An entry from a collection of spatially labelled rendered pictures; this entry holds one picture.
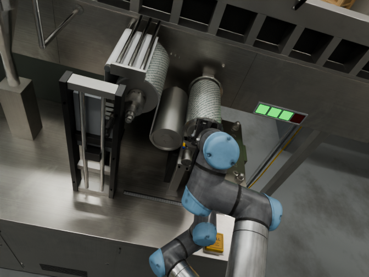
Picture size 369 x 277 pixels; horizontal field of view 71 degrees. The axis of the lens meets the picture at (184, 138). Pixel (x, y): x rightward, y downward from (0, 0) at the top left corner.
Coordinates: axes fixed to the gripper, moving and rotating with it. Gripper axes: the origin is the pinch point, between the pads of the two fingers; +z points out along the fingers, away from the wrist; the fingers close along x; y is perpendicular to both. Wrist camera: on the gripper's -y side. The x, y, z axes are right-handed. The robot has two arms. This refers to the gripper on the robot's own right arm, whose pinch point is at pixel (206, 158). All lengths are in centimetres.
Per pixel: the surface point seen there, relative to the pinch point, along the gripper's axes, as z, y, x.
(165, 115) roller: 4.0, 13.9, 20.3
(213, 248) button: -29.0, -16.6, -9.3
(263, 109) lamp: 29.4, 9.9, -24.4
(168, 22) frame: 31, 36, 27
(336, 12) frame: 31, 56, -29
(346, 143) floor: 169, -109, -212
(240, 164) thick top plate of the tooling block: 6.5, -6.0, -17.8
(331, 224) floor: 50, -109, -152
